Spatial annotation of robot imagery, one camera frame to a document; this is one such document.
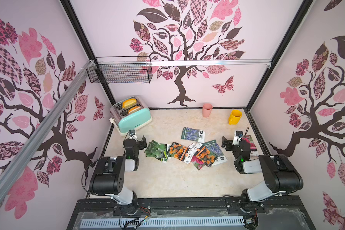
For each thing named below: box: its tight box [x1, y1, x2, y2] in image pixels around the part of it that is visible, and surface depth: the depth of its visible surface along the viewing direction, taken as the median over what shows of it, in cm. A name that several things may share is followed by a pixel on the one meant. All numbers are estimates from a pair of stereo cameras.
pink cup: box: [202, 103, 213, 118], surface depth 113 cm
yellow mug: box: [228, 109, 243, 125], surface depth 108 cm
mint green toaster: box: [109, 95, 153, 137], surface depth 97 cm
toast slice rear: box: [122, 98, 138, 109], surface depth 98 cm
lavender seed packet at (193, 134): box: [180, 126, 206, 143], surface depth 106 cm
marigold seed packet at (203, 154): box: [193, 145, 216, 168], surface depth 94 cm
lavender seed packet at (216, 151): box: [201, 139, 228, 166], surface depth 97 cm
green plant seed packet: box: [143, 139, 161, 158], surface depth 97 cm
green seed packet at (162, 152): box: [155, 141, 169, 163], surface depth 96 cm
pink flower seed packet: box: [191, 154, 206, 171], surface depth 91 cm
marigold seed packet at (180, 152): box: [166, 141, 193, 164], surface depth 95 cm
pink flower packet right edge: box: [242, 134, 259, 157], surface depth 99 cm
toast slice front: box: [128, 105, 141, 114], surface depth 95 cm
